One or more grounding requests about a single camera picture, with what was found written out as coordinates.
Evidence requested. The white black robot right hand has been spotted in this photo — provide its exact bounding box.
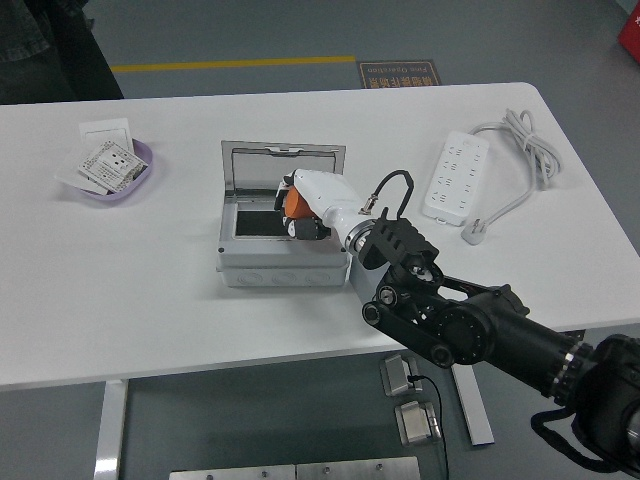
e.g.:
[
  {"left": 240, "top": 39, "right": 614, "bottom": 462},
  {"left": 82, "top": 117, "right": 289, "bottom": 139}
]
[{"left": 272, "top": 168, "right": 374, "bottom": 244}]

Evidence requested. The orange cylinder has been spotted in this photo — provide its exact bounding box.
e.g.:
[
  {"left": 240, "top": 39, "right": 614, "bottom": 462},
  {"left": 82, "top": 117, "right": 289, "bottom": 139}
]
[{"left": 283, "top": 187, "right": 314, "bottom": 220}]

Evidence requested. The grey electrical box with flap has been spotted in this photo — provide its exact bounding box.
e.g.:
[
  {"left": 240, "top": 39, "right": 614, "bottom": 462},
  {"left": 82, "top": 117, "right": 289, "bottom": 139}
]
[{"left": 216, "top": 139, "right": 351, "bottom": 288}]

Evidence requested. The grey cube with round hole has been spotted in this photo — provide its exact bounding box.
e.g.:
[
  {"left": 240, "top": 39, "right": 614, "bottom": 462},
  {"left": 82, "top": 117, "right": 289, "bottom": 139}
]
[{"left": 347, "top": 254, "right": 389, "bottom": 307}]

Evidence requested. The metal floor socket box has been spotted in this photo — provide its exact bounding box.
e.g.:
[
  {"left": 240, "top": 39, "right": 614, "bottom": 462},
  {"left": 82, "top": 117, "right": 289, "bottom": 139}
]
[
  {"left": 393, "top": 399, "right": 444, "bottom": 447},
  {"left": 379, "top": 353, "right": 425, "bottom": 399}
]

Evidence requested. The white power strip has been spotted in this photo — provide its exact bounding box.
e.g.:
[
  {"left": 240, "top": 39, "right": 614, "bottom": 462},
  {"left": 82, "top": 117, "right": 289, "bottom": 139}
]
[{"left": 422, "top": 130, "right": 490, "bottom": 225}]

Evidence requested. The brown floor sign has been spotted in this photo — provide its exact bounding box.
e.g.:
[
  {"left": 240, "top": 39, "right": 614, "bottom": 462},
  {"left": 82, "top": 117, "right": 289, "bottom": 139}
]
[{"left": 357, "top": 60, "right": 441, "bottom": 90}]

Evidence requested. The purple plastic tray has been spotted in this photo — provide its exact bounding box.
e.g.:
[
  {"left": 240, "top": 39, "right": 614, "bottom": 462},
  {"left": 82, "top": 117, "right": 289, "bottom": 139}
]
[{"left": 64, "top": 138, "right": 155, "bottom": 207}]

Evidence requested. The white socket panel with print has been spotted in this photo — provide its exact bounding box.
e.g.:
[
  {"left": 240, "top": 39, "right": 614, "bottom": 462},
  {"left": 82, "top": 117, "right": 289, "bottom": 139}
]
[{"left": 76, "top": 139, "right": 149, "bottom": 194}]

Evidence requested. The white flat panel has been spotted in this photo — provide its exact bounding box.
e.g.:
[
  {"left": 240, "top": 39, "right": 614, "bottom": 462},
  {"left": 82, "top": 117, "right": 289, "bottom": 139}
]
[{"left": 53, "top": 159, "right": 111, "bottom": 194}]

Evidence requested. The grey metal plate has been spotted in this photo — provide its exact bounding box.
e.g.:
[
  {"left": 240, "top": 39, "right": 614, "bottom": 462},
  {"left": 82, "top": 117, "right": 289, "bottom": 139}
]
[
  {"left": 295, "top": 456, "right": 421, "bottom": 480},
  {"left": 168, "top": 464, "right": 297, "bottom": 480}
]

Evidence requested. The person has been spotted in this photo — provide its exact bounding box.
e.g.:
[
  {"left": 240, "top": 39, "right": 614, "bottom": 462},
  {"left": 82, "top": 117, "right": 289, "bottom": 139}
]
[{"left": 0, "top": 0, "right": 125, "bottom": 105}]

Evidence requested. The red object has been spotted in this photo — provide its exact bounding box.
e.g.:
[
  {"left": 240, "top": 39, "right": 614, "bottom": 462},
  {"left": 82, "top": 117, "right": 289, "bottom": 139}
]
[{"left": 617, "top": 9, "right": 640, "bottom": 54}]

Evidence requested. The white power cord with plug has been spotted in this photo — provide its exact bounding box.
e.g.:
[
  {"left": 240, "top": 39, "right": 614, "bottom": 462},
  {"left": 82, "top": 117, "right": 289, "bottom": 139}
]
[{"left": 459, "top": 108, "right": 564, "bottom": 246}]

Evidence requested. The thin black floor cable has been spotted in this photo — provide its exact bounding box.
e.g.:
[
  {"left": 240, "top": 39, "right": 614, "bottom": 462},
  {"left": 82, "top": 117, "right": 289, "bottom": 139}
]
[{"left": 407, "top": 373, "right": 450, "bottom": 480}]

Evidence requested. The plain white switch plate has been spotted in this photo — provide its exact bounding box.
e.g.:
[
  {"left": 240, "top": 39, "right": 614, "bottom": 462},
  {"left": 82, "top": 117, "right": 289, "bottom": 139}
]
[{"left": 78, "top": 117, "right": 135, "bottom": 151}]

